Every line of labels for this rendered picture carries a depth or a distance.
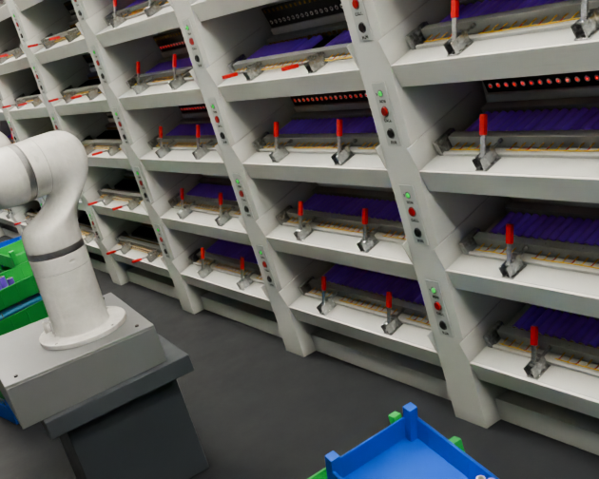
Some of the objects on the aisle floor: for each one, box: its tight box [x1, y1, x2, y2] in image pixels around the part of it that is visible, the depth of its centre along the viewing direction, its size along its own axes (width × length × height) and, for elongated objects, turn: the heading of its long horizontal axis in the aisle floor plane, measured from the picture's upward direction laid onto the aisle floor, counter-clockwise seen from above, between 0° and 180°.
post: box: [171, 0, 321, 357], centre depth 222 cm, size 20×9×182 cm, turn 166°
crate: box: [0, 389, 19, 425], centre depth 268 cm, size 30×20×8 cm
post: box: [71, 0, 209, 315], centre depth 281 cm, size 20×9×182 cm, turn 166°
